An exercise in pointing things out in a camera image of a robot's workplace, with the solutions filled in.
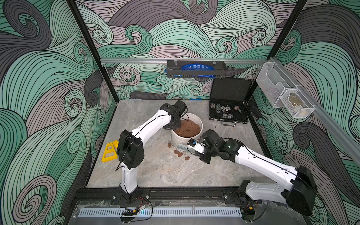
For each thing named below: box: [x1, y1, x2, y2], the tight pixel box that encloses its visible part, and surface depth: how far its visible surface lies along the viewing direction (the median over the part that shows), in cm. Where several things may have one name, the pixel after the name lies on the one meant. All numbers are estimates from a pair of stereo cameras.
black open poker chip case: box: [209, 77, 254, 128], surface depth 112 cm
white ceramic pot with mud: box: [170, 112, 204, 152], surface depth 90 cm
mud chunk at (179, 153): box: [173, 150, 183, 158], surface depth 92 cm
